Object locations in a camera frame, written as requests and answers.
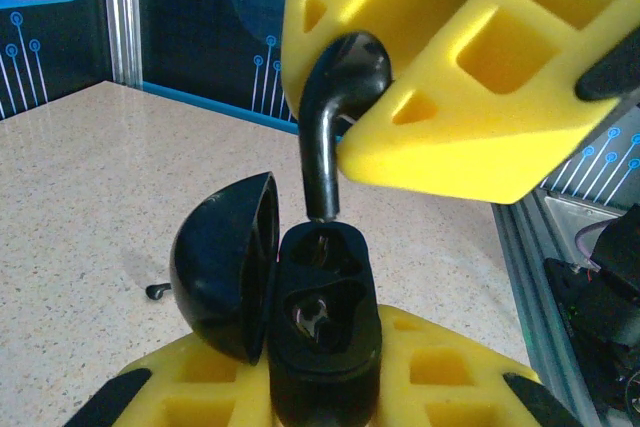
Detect black earbud charging case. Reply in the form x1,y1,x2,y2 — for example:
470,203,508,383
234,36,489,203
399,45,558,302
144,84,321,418
168,171,385,427

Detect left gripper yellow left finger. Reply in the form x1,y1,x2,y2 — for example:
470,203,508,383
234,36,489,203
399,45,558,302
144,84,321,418
62,331,275,427

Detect aluminium frame post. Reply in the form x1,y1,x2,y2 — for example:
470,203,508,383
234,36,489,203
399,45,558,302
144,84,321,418
101,0,145,89

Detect black wireless earbud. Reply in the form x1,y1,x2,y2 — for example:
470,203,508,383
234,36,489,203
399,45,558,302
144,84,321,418
298,30,394,224
144,282,175,301

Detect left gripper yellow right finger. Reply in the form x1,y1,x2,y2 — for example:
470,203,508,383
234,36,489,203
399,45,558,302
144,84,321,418
374,304,584,427

